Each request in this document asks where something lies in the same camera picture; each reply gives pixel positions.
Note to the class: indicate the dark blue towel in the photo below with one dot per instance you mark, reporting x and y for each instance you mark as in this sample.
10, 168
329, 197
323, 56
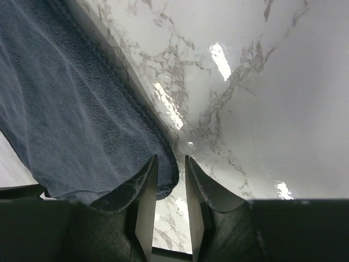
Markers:
67, 114

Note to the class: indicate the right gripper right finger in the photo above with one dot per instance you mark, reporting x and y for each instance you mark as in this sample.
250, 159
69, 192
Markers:
205, 197

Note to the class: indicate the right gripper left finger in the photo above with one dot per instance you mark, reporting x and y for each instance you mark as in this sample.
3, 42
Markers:
130, 211

